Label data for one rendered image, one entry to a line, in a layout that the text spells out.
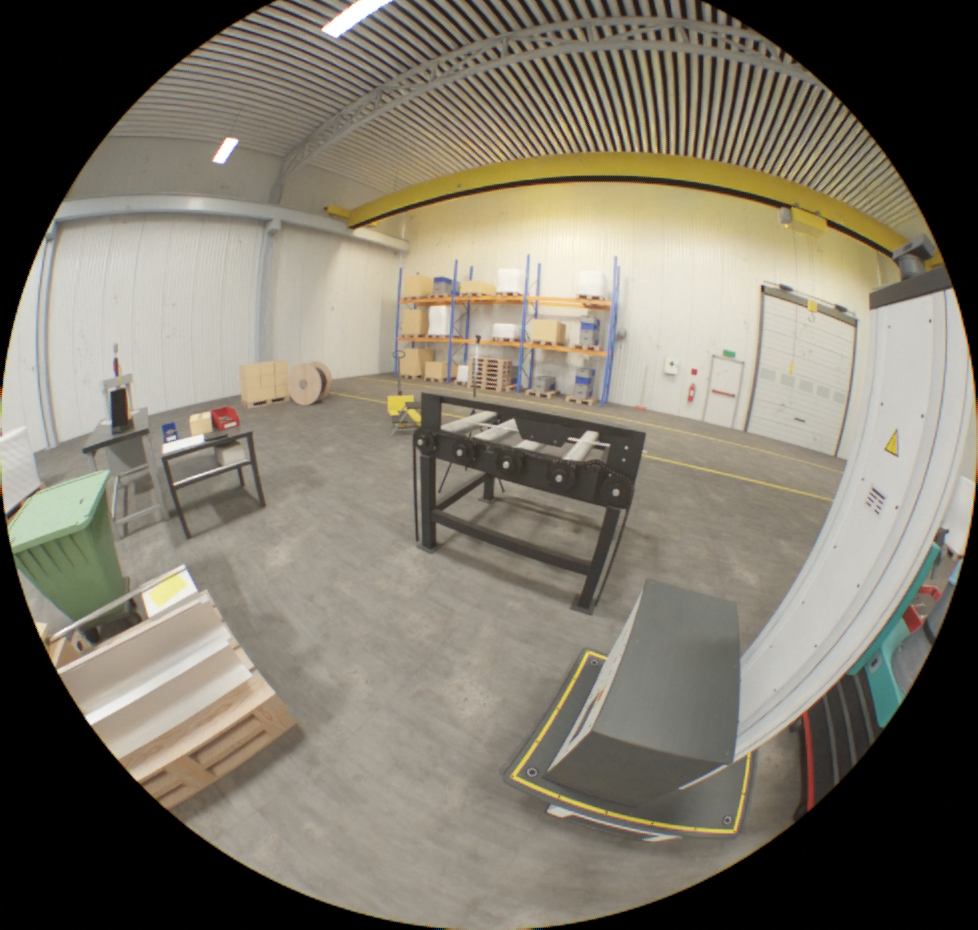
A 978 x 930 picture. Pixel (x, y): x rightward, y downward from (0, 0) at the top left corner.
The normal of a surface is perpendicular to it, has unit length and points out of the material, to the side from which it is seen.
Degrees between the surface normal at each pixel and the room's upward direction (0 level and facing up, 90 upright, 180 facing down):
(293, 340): 90
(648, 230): 90
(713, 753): 0
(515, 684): 0
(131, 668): 90
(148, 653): 90
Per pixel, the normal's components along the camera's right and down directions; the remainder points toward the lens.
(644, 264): -0.47, 0.24
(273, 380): 0.84, 0.22
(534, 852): 0.07, -0.95
